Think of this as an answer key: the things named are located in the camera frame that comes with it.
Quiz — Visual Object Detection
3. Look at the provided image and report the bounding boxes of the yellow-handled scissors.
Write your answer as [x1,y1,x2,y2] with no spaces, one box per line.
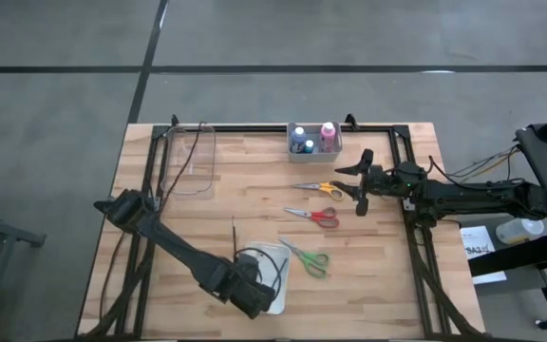
[292,180,345,202]

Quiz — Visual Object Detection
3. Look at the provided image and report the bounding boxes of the grey plastic bin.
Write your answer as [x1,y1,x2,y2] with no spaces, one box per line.
[286,121,344,165]

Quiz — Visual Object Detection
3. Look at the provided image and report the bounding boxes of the large blue paint bottle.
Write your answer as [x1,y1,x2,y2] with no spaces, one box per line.
[291,125,308,153]

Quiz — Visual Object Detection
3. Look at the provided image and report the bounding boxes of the white paper manual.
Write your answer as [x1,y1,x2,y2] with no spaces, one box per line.
[460,225,509,286]

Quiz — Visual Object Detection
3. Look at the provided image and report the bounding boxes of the pink paint bottle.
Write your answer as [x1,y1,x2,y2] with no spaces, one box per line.
[319,122,337,154]

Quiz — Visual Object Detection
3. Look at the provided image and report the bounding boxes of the white plastic bin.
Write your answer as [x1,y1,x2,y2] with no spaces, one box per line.
[244,240,292,315]

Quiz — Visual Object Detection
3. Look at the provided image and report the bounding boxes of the green-handled scissors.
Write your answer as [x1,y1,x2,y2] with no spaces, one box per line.
[278,237,330,280]

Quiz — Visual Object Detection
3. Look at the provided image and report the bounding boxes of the white plastic jug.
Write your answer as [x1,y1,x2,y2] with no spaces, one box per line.
[494,218,546,246]

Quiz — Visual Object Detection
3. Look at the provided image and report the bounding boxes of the red-handled scissors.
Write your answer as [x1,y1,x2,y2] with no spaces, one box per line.
[282,205,341,230]

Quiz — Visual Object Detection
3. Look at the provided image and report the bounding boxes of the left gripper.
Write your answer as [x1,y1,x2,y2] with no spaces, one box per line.
[228,256,278,320]

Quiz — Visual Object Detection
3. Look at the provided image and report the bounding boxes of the black metal rig frame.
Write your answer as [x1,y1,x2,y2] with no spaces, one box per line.
[76,113,486,341]

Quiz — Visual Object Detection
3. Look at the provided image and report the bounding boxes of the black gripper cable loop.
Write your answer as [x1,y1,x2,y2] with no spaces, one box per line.
[233,245,283,299]

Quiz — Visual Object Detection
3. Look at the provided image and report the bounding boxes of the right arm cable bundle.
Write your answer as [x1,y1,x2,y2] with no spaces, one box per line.
[428,144,526,184]

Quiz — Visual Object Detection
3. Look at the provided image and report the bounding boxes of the clear plastic container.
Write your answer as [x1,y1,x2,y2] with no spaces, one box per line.
[160,123,218,197]

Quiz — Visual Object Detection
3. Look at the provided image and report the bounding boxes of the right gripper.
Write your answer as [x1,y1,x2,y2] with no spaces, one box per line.
[331,148,401,218]

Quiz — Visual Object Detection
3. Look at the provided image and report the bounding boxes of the left arm supply cable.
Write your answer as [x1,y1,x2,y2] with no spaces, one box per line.
[159,121,207,213]

